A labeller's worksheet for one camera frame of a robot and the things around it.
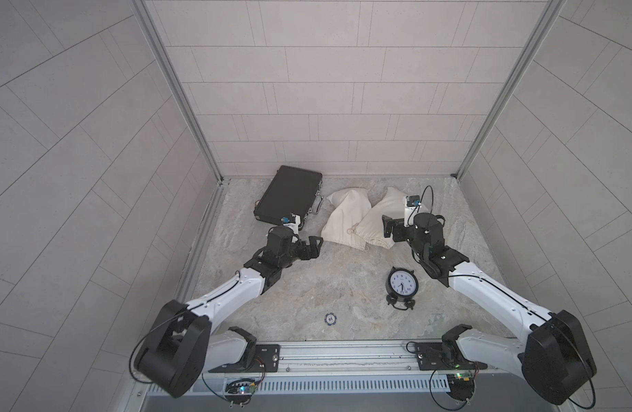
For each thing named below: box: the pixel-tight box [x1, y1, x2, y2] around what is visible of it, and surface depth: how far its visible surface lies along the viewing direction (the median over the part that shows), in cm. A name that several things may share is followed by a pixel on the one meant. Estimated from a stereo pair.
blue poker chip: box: [324, 312, 338, 327], surface depth 80 cm
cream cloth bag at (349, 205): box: [320, 187, 372, 251], surface depth 98 cm
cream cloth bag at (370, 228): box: [347, 187, 407, 249], surface depth 96 cm
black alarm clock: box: [384, 266, 419, 311], surface depth 84 cm
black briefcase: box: [253, 164, 324, 231], surface depth 109 cm
